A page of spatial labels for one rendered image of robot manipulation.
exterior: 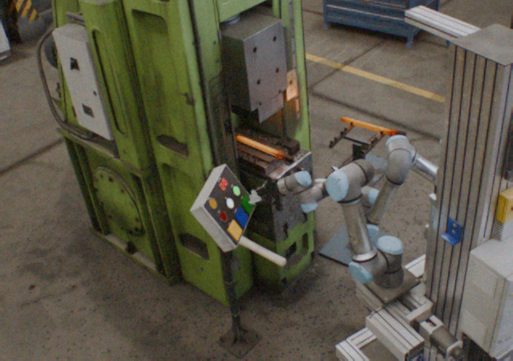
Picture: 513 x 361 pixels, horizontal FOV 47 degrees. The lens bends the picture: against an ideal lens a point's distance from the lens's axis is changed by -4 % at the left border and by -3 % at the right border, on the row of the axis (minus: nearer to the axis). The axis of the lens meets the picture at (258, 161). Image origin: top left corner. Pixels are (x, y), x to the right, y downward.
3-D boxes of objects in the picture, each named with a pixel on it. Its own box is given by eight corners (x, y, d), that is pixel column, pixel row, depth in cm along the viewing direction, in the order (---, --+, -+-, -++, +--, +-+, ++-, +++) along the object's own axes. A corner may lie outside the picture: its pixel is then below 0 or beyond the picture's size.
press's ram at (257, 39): (297, 81, 334) (292, 14, 311) (251, 111, 312) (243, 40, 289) (242, 64, 359) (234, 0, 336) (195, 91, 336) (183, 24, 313)
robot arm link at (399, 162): (418, 167, 274) (378, 241, 303) (415, 153, 283) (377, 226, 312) (394, 160, 274) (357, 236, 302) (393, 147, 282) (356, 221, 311)
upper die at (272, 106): (284, 107, 332) (282, 91, 326) (260, 123, 320) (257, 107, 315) (228, 87, 356) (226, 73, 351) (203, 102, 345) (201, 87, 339)
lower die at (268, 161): (288, 160, 352) (287, 148, 347) (265, 176, 341) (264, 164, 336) (235, 138, 377) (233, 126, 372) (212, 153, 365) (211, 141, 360)
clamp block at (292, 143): (300, 150, 359) (300, 140, 356) (292, 156, 354) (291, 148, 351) (284, 143, 366) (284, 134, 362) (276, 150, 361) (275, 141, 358)
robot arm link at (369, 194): (374, 209, 306) (374, 196, 301) (356, 201, 313) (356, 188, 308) (382, 201, 311) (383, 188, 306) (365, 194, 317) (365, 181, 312)
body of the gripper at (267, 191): (258, 182, 303) (277, 174, 296) (268, 195, 306) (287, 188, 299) (253, 192, 297) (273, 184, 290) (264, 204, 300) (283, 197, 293)
